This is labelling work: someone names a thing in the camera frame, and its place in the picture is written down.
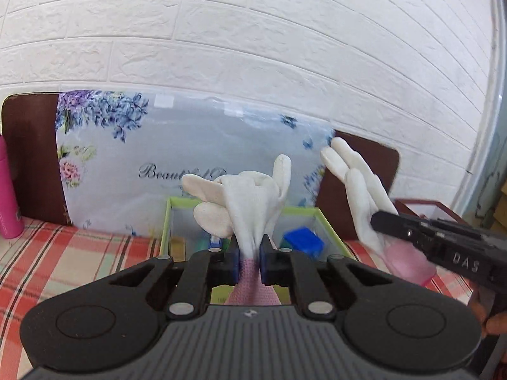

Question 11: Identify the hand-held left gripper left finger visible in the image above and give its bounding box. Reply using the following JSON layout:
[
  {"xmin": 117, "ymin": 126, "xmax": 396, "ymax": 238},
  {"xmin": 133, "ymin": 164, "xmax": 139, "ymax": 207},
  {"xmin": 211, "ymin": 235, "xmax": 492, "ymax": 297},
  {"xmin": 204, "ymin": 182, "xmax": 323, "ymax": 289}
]
[{"xmin": 95, "ymin": 237, "xmax": 241, "ymax": 320}]

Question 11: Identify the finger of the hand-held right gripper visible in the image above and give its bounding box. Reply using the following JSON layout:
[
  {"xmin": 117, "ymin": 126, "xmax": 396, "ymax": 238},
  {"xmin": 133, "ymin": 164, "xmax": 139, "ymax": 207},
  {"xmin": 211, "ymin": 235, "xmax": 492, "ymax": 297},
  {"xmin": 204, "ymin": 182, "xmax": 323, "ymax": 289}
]
[{"xmin": 370, "ymin": 210, "xmax": 427, "ymax": 258}]

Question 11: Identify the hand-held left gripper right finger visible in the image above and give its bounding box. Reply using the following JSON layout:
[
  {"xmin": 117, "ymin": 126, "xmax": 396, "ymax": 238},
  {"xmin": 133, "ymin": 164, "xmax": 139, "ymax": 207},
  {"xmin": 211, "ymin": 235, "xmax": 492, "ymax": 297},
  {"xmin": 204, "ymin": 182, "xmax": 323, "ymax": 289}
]
[{"xmin": 259, "ymin": 237, "xmax": 401, "ymax": 320}]

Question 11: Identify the white glove pink cuff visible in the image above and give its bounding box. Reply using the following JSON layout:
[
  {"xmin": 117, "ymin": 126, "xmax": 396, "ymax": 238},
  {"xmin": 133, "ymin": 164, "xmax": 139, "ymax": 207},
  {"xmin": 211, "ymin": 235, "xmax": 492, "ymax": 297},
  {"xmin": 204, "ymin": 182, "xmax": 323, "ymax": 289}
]
[
  {"xmin": 320, "ymin": 136, "xmax": 437, "ymax": 286},
  {"xmin": 181, "ymin": 154, "xmax": 292, "ymax": 306}
]

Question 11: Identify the blue small box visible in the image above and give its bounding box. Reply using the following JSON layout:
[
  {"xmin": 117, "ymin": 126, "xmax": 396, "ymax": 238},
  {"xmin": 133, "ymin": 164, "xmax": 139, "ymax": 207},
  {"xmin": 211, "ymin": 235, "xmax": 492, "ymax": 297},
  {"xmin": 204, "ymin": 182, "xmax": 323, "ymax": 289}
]
[{"xmin": 281, "ymin": 226, "xmax": 323, "ymax": 262}]

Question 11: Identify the light green box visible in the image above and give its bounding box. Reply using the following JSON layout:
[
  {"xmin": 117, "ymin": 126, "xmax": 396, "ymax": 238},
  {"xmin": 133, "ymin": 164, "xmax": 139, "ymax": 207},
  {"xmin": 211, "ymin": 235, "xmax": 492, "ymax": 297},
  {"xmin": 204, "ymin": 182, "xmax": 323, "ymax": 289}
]
[{"xmin": 160, "ymin": 195, "xmax": 358, "ymax": 306}]

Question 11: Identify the person's right hand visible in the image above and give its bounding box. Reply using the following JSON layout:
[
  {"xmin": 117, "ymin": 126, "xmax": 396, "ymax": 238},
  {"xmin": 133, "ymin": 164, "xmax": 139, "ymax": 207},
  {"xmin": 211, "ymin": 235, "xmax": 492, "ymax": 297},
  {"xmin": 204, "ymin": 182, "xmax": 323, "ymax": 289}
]
[{"xmin": 469, "ymin": 301, "xmax": 507, "ymax": 339}]

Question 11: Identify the brown cardboard box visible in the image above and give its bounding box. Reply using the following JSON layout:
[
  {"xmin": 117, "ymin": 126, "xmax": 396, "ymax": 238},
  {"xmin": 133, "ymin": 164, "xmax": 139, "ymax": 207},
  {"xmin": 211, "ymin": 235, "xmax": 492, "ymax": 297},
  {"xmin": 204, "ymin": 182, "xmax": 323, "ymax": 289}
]
[{"xmin": 391, "ymin": 197, "xmax": 469, "ymax": 224}]

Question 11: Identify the floral bedding plastic package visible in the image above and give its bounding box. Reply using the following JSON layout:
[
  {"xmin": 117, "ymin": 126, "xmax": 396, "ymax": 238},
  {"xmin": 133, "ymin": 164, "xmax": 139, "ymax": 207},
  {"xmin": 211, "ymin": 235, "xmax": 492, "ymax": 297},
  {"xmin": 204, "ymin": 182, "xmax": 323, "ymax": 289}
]
[{"xmin": 55, "ymin": 89, "xmax": 336, "ymax": 239}]

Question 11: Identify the plaid bed sheet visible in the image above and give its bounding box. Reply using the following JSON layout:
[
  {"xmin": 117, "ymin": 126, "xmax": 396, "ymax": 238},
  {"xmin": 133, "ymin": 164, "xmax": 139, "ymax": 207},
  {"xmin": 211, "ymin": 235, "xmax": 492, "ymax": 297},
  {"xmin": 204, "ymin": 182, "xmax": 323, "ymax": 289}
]
[{"xmin": 0, "ymin": 217, "xmax": 478, "ymax": 327}]

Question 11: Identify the floral pillow headboard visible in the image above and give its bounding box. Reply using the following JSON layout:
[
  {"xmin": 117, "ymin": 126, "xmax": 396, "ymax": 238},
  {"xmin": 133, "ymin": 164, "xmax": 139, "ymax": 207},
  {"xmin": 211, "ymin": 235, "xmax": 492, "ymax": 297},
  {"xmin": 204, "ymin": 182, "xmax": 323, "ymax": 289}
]
[{"xmin": 2, "ymin": 93, "xmax": 401, "ymax": 243}]

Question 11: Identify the pink thermos bottle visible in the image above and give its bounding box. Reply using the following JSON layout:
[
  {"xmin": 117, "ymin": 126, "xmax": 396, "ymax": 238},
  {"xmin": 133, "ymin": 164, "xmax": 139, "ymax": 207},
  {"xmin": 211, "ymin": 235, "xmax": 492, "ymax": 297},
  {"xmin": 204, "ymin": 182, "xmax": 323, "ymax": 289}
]
[{"xmin": 0, "ymin": 134, "xmax": 25, "ymax": 240}]

